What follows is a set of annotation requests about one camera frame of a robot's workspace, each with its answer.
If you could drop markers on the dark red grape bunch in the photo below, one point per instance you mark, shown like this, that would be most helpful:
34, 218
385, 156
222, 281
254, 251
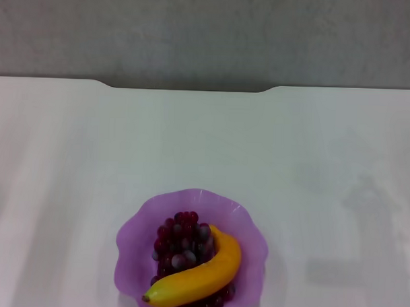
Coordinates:
181, 240

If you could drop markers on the yellow banana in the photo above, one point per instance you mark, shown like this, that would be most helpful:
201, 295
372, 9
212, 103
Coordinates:
217, 272

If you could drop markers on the purple wavy plastic bowl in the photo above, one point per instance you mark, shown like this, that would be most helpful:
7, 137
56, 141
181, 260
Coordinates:
134, 245

